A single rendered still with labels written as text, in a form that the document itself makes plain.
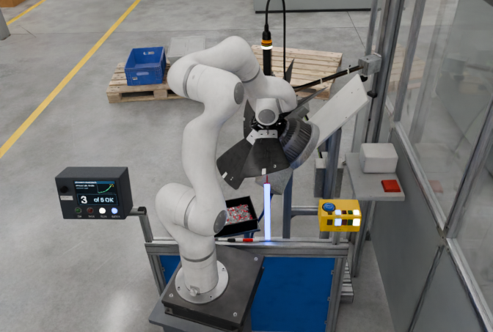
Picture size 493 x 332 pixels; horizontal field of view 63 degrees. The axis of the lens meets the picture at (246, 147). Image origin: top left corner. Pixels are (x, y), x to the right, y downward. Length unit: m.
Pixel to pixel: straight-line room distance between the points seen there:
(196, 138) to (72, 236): 2.33
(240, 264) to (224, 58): 0.79
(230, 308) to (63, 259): 1.92
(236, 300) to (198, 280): 0.15
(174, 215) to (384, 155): 1.28
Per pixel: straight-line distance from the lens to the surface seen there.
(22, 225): 3.61
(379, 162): 2.20
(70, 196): 1.76
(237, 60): 1.17
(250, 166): 1.76
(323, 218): 1.67
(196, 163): 1.14
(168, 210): 1.24
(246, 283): 1.53
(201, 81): 1.07
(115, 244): 3.16
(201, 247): 1.32
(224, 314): 1.47
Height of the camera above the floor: 2.25
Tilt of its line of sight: 36 degrees down
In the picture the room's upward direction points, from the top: 3 degrees counter-clockwise
